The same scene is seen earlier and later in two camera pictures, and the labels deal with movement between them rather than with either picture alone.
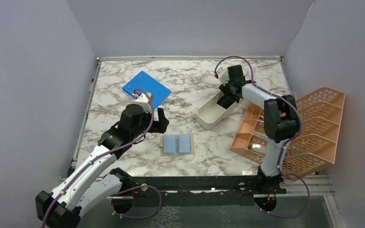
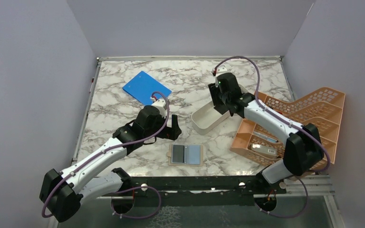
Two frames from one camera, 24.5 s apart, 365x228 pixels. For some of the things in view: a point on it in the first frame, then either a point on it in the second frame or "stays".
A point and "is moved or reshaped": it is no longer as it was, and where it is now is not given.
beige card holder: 171,144 → 193,155
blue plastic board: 145,81 stays
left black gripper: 159,126 → 171,133
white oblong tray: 211,114 is moved or reshaped
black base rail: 195,186 stays
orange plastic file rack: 313,147 stays
